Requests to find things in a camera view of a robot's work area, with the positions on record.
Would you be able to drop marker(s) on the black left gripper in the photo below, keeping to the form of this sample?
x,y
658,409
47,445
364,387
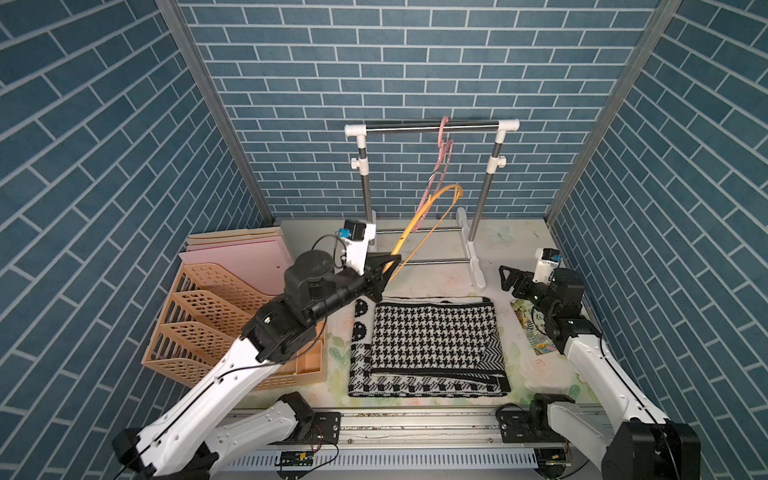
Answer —
x,y
374,265

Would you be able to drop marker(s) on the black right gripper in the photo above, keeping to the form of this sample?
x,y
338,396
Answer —
x,y
525,281

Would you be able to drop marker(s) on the smiley plaid black white scarf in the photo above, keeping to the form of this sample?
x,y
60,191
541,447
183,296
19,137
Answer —
x,y
364,384

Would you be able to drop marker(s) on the pink clothes hanger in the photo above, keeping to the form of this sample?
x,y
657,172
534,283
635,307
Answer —
x,y
445,146

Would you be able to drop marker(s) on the houndstooth black white scarf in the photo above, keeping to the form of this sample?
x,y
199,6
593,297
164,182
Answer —
x,y
436,339

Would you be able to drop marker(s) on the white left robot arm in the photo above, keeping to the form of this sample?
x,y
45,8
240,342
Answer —
x,y
188,442

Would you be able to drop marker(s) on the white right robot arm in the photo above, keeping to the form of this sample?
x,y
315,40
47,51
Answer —
x,y
642,441

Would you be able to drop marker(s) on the colourful picture book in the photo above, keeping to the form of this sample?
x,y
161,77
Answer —
x,y
532,323

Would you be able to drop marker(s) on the white steel clothes rack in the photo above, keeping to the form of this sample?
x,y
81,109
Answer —
x,y
467,226

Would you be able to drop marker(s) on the orange plastic file organizer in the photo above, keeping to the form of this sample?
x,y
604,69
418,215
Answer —
x,y
203,314

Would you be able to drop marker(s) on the green circuit board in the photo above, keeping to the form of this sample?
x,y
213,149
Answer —
x,y
303,460

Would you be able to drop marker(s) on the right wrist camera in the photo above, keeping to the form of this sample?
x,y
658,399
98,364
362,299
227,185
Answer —
x,y
547,260

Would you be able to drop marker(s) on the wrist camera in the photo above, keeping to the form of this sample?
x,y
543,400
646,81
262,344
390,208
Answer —
x,y
547,260
356,237

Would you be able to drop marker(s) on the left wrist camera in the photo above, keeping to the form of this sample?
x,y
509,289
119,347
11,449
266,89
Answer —
x,y
356,237

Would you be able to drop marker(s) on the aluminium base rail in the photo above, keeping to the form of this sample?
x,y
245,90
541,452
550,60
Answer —
x,y
429,439

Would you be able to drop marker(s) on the right aluminium corner post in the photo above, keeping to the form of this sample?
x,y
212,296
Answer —
x,y
657,24

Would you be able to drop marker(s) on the aluminium corner post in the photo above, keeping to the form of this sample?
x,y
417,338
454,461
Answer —
x,y
657,24
174,18

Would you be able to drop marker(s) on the left aluminium corner post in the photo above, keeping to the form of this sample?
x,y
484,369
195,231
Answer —
x,y
174,18

